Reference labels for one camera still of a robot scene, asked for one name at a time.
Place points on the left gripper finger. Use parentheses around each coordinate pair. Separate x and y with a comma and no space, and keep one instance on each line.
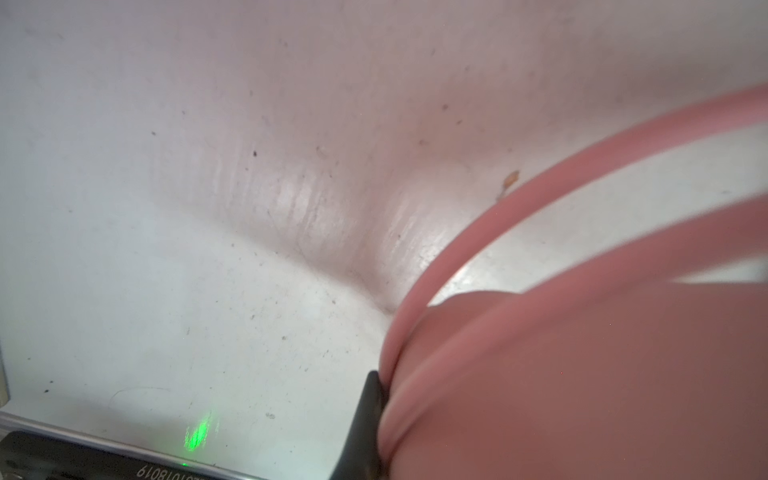
(359,458)

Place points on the pink cat-ear headphones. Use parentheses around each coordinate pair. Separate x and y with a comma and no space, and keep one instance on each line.
(667,382)

